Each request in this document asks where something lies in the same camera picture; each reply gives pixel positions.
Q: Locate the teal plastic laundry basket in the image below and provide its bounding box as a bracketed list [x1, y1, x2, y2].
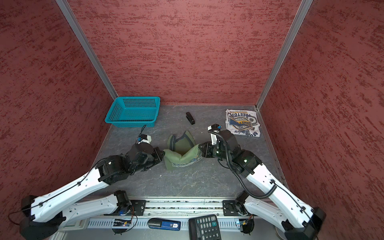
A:
[105, 97, 161, 128]

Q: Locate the grey metal corner post right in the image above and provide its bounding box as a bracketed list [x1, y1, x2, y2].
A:
[255, 0, 313, 112]

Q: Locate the left small circuit board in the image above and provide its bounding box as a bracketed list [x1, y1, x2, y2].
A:
[113, 219, 132, 228]

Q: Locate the aluminium rail frame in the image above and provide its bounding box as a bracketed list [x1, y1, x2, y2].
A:
[49, 195, 301, 240]

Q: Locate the blue black handheld device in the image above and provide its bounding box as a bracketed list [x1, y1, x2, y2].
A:
[148, 218, 181, 231]

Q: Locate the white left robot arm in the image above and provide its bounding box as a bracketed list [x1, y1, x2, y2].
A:
[18, 143, 165, 240]

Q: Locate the green tank top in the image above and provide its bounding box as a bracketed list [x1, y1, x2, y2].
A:
[163, 130, 203, 171]

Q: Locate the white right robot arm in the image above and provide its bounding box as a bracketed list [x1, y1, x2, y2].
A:
[199, 125, 327, 240]

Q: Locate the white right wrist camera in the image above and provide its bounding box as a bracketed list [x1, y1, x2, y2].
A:
[208, 124, 222, 146]

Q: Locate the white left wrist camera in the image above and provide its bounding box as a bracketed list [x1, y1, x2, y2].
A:
[136, 134, 152, 144]

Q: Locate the white tank top navy trim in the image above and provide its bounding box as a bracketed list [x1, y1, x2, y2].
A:
[225, 110, 261, 138]

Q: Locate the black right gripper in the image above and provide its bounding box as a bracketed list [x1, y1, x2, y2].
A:
[198, 141, 232, 162]

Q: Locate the grey metal corner post left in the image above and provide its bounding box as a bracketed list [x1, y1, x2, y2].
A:
[56, 0, 118, 100]

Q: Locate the small circuit board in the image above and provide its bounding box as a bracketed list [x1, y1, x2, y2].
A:
[240, 220, 255, 235]
[113, 219, 132, 228]

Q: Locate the small black stapler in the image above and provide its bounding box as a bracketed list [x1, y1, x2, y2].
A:
[186, 112, 196, 125]

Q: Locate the grey metal corner post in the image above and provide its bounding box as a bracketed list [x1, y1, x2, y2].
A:
[255, 0, 313, 112]
[56, 0, 118, 100]

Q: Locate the black calculator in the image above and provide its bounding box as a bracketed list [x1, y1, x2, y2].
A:
[188, 215, 222, 240]

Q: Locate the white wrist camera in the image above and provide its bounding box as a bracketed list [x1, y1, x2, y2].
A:
[208, 124, 222, 146]
[136, 134, 152, 144]

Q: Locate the right small circuit board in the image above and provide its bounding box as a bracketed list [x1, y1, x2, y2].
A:
[240, 220, 255, 235]

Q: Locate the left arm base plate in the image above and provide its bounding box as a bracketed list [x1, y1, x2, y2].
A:
[129, 200, 147, 217]

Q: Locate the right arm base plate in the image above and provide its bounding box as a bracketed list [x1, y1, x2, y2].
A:
[222, 200, 239, 217]

